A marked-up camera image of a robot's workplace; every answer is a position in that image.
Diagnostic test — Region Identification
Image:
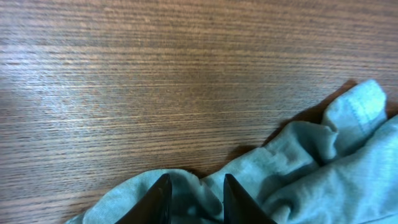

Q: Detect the light blue t-shirt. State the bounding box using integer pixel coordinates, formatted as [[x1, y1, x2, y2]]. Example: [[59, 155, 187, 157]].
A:
[[65, 79, 398, 224]]

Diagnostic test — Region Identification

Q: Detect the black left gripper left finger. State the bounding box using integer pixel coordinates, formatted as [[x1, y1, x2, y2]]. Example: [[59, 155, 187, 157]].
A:
[[116, 174, 172, 224]]

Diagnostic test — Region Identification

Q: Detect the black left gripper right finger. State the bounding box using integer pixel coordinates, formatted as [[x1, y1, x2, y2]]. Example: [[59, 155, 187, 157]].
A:
[[223, 174, 276, 224]]

